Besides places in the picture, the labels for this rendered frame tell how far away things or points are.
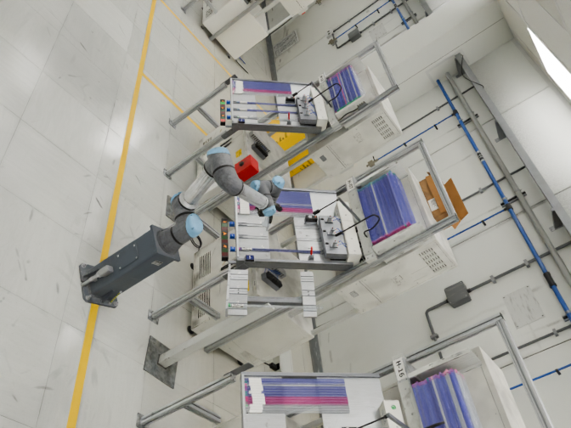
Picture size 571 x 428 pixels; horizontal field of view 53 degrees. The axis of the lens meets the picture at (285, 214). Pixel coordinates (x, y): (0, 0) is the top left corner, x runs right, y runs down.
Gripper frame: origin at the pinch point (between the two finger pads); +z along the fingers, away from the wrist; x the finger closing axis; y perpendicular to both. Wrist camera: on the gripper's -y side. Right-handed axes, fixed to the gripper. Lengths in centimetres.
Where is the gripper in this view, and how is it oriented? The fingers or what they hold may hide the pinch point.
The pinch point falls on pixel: (262, 222)
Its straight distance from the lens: 348.3
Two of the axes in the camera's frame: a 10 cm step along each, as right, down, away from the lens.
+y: -8.4, 0.6, -5.4
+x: 4.1, 7.1, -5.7
